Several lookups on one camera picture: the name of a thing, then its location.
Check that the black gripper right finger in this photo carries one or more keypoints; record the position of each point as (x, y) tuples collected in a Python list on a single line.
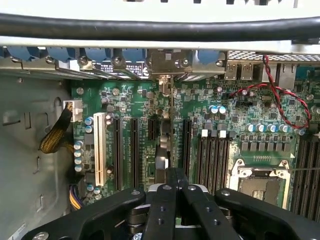
[(237, 212)]

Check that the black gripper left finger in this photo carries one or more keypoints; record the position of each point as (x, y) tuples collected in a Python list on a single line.
[(107, 215)]

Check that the black RAM slot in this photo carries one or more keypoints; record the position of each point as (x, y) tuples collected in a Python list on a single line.
[(211, 165), (203, 162), (298, 175), (315, 185), (219, 165), (307, 180), (225, 162)]

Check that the long black expansion slot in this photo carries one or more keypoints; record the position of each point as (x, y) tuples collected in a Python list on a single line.
[(134, 152), (117, 155), (187, 147)]

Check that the white PCI expansion slot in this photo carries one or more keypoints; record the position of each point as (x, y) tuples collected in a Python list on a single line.
[(100, 150)]

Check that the thin metal locking lever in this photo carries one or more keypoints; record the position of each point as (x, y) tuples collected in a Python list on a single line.
[(305, 169)]

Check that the short black expansion slot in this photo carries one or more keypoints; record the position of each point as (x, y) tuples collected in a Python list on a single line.
[(152, 130)]

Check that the grey metal PC case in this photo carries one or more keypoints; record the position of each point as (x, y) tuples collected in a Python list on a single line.
[(25, 150)]

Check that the white power connector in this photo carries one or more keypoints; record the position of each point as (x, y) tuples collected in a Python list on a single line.
[(76, 110)]

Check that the green motherboard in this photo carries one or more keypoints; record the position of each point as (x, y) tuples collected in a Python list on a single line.
[(142, 105)]

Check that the silver USB port block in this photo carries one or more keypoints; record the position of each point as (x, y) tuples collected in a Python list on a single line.
[(238, 70)]

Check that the silver network port block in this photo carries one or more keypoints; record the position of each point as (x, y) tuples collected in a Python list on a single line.
[(285, 75)]

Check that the black sticker with white print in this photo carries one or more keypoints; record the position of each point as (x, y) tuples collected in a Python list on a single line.
[(120, 69)]

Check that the blue plastic slot clip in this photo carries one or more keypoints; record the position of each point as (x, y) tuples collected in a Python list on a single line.
[(97, 53), (61, 53), (133, 53), (207, 57), (18, 53)]

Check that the CPU socket with metal frame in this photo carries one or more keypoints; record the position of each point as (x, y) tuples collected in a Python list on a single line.
[(260, 185)]

